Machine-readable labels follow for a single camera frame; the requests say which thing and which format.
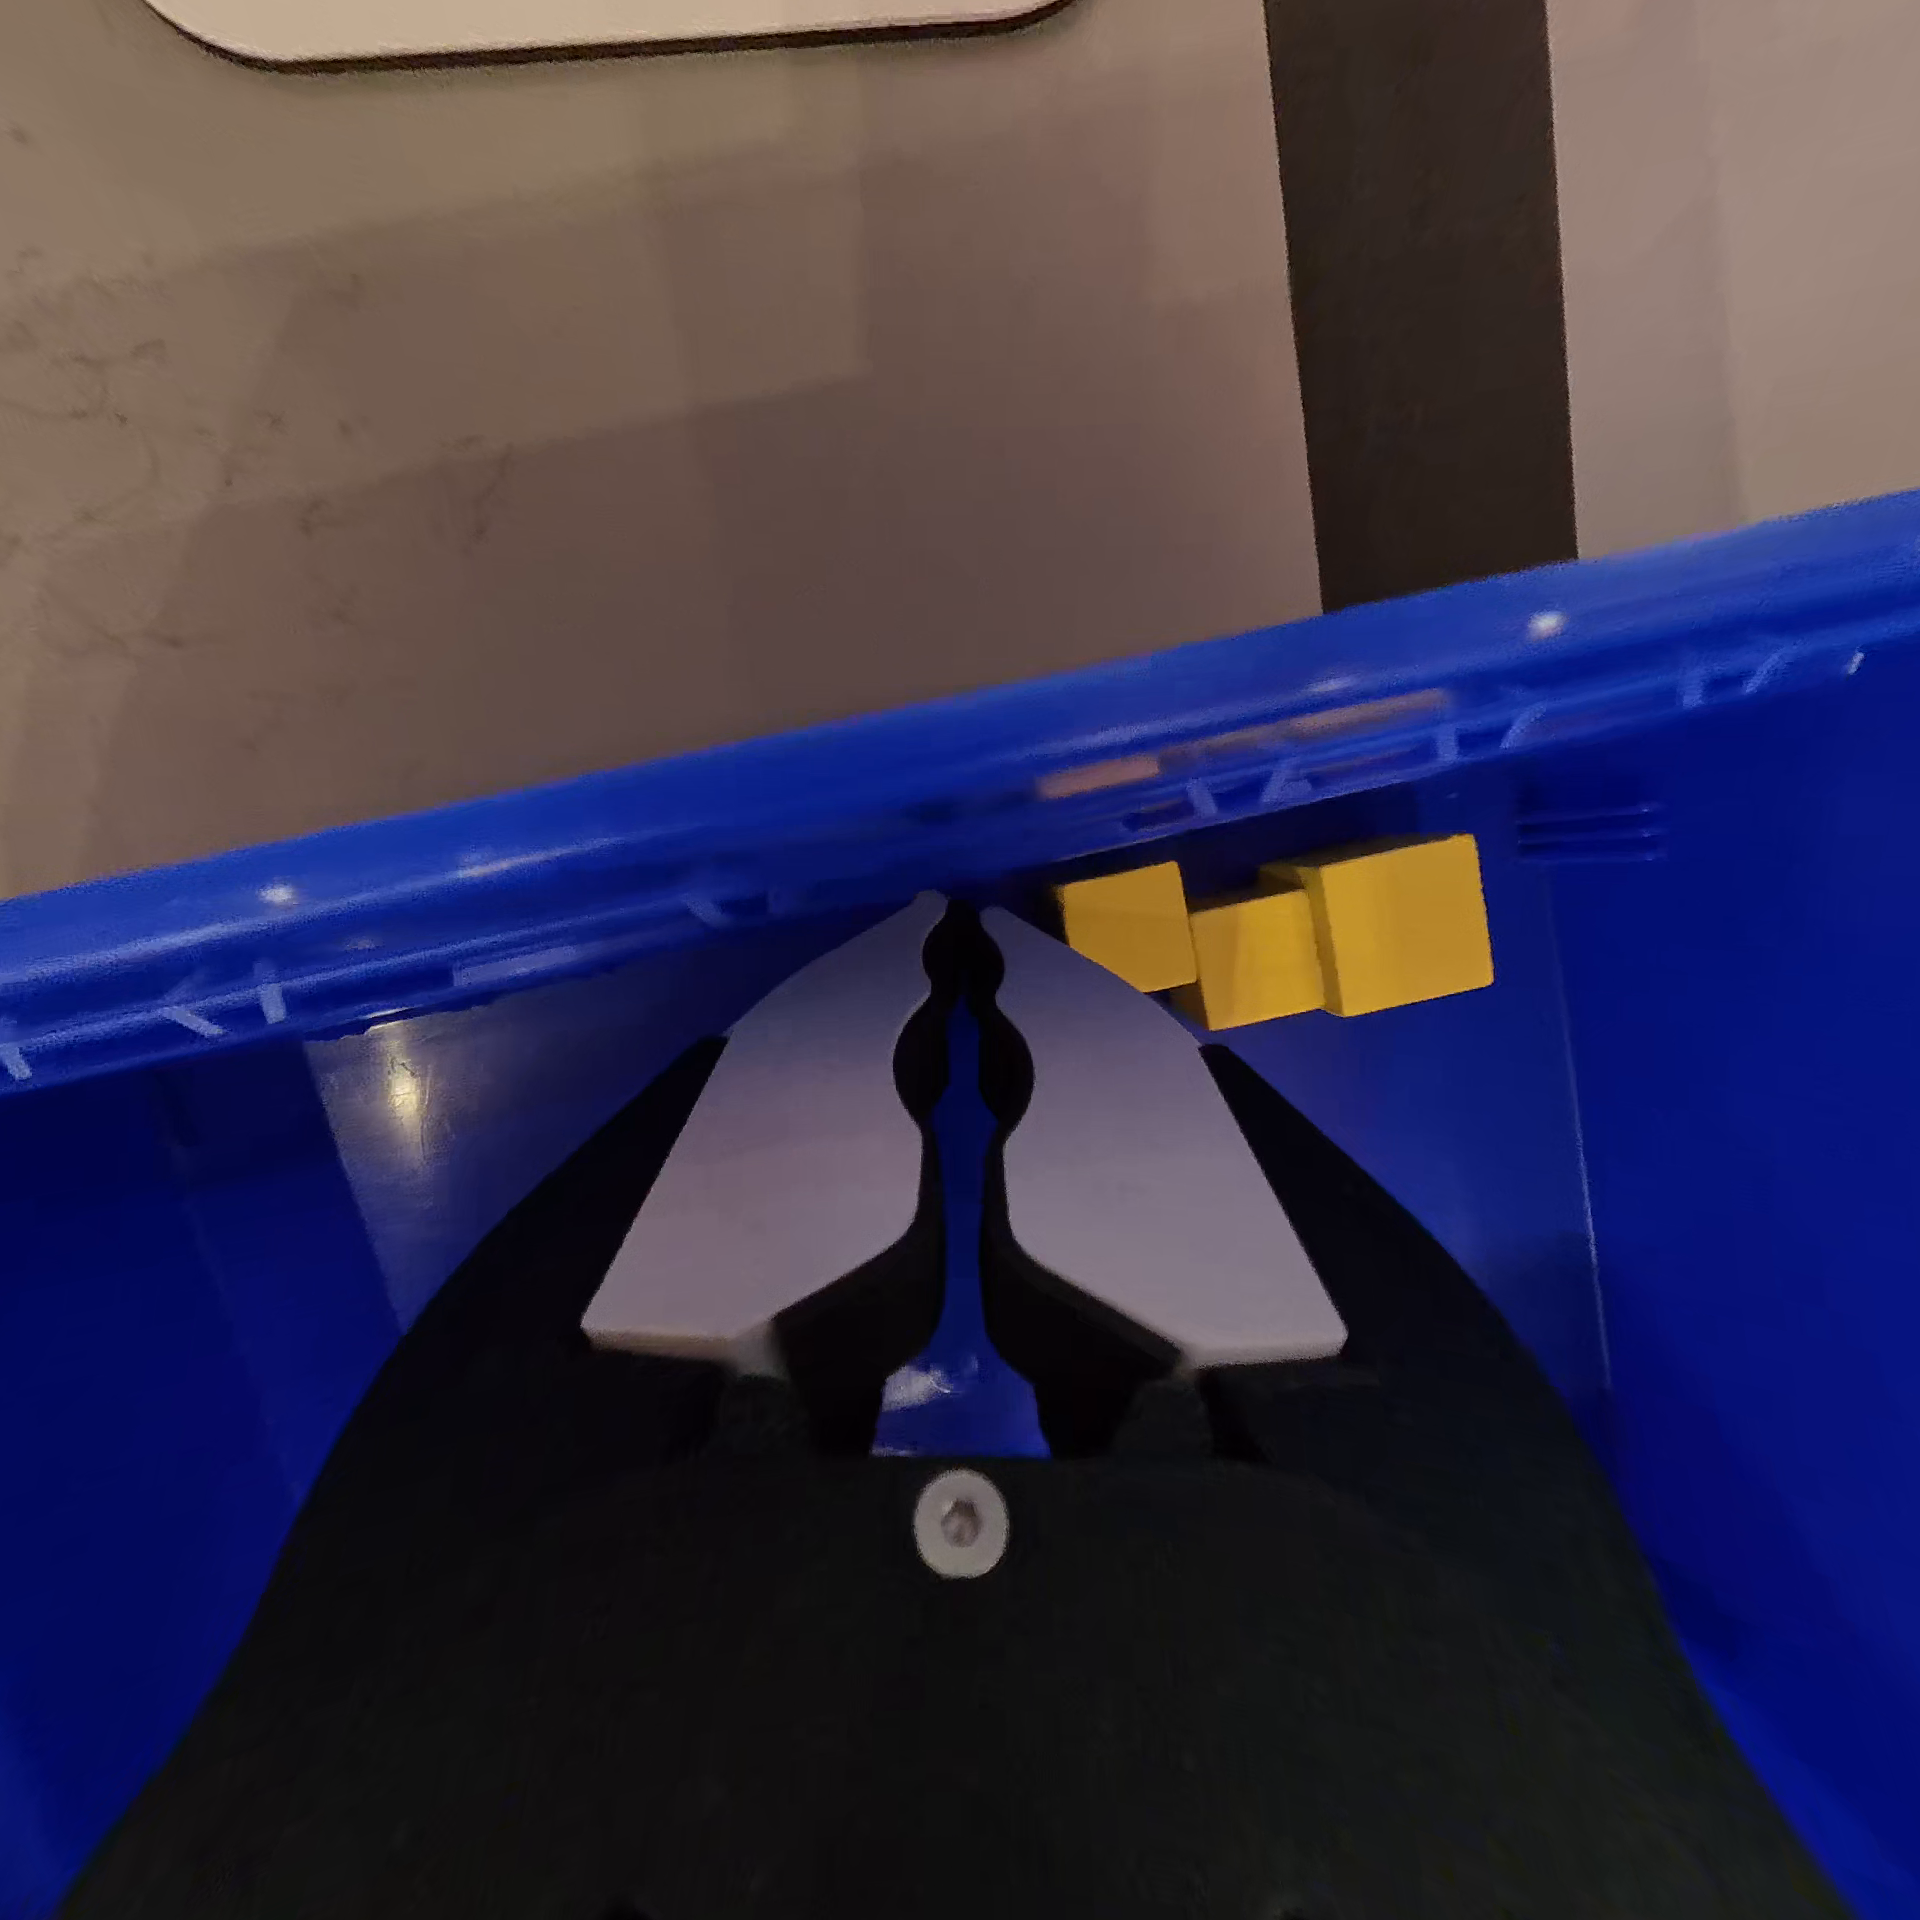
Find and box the wooden document stand white base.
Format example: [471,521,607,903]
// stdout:
[141,0,1081,68]

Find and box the blue plastic bin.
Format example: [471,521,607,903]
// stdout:
[0,487,1920,1920]

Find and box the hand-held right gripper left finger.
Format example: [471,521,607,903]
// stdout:
[577,890,963,1454]

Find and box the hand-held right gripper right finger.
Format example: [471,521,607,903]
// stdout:
[967,903,1352,1454]

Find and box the yellow wooden cube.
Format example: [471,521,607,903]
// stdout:
[1259,834,1496,1018]
[1048,858,1197,993]
[1169,888,1327,1032]

